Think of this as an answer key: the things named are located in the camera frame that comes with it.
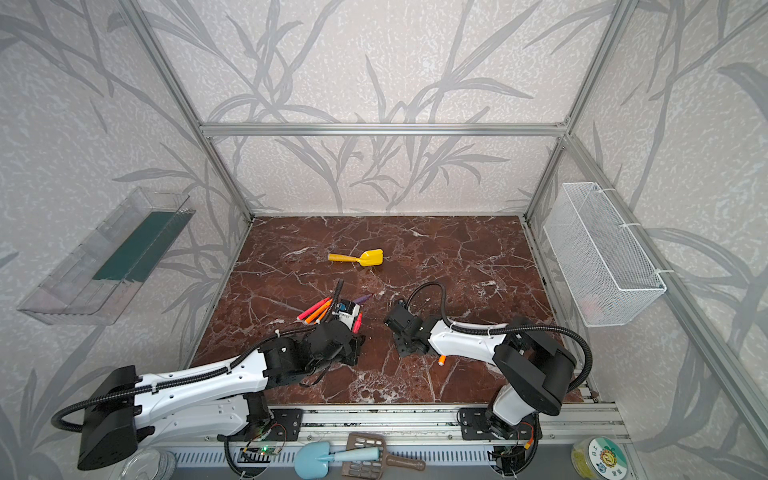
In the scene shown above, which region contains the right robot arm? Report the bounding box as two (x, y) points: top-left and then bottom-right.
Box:
(385, 301), (594, 439)

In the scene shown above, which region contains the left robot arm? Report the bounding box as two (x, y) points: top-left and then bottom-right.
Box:
(50, 319), (365, 471)

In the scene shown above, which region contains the orange highlighter pen upper group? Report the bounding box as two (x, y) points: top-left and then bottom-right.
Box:
(301, 298), (331, 324)

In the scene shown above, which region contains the pink highlighter pen upper group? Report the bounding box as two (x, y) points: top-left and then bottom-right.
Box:
(297, 297), (331, 321)

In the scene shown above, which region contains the purple highlighter pen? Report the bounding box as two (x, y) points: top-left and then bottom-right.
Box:
(353, 294), (373, 304)

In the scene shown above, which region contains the yellow toy shovel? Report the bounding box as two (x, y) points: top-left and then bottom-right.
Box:
(327, 249), (384, 267)

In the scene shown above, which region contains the light blue toy shovel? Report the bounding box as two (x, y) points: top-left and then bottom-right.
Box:
(293, 442), (381, 480)

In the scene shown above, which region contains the brown toy spatula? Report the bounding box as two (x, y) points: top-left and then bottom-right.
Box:
(342, 432), (426, 479)

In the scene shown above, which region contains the clear round lid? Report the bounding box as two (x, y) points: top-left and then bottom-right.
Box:
(111, 448), (177, 480)

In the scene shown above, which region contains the yellow green tape roll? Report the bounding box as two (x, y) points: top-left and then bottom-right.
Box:
(571, 437), (630, 480)

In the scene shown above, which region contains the aluminium front rail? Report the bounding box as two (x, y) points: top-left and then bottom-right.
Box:
(144, 401), (630, 446)

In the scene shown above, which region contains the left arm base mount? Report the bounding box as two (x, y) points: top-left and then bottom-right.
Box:
(217, 392), (304, 442)

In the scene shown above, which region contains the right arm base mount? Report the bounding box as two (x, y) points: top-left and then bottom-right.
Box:
(456, 407), (541, 442)

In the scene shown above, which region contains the white wire mesh basket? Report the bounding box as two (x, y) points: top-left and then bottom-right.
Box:
(543, 182), (667, 327)

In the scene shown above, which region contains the clear plastic wall bin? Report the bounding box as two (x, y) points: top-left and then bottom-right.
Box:
(17, 188), (196, 326)

